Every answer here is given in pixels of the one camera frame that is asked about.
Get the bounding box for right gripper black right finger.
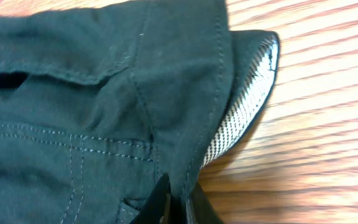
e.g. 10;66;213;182
185;183;224;224

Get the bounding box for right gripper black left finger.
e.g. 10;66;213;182
131;174;171;224

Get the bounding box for black shorts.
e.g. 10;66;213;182
0;0;280;224

